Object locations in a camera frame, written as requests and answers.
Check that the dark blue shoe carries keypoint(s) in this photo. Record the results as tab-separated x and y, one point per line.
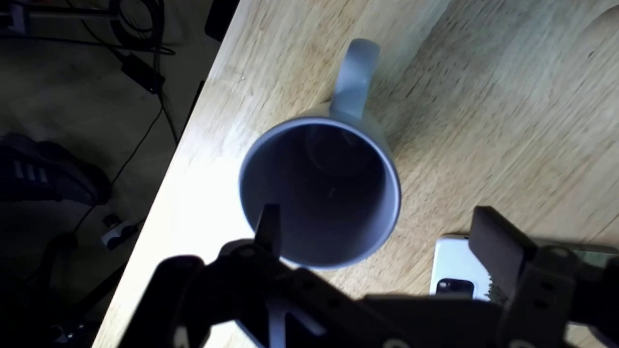
45	171

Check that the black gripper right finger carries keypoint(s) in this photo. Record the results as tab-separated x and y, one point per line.
553	291

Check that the white ceramic mug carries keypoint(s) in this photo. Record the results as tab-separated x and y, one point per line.
360	84

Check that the smartphone with white case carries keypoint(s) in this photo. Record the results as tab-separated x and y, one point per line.
455	263

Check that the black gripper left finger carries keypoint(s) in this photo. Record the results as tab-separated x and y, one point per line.
257	302

